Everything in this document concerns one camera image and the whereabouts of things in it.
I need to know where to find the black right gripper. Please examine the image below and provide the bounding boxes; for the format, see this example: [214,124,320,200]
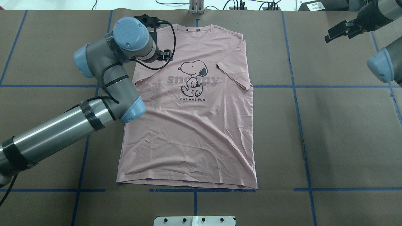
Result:
[324,19,374,43]

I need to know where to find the pink Snoopy t-shirt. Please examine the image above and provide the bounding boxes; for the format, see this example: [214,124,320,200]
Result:
[116,24,258,189]

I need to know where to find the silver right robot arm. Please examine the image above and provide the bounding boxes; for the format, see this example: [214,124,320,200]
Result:
[325,0,402,86]

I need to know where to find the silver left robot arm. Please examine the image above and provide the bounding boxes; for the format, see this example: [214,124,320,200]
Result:
[0,14,174,187]

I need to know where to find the black box with label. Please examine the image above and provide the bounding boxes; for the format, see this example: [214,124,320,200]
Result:
[297,0,349,11]

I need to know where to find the black USB hub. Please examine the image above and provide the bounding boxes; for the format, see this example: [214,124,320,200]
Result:
[225,0,247,11]
[258,1,280,11]

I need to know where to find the aluminium frame post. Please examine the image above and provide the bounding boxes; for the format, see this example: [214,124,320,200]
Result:
[188,0,205,15]

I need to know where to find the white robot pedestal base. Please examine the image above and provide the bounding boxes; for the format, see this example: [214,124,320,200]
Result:
[153,215,236,226]

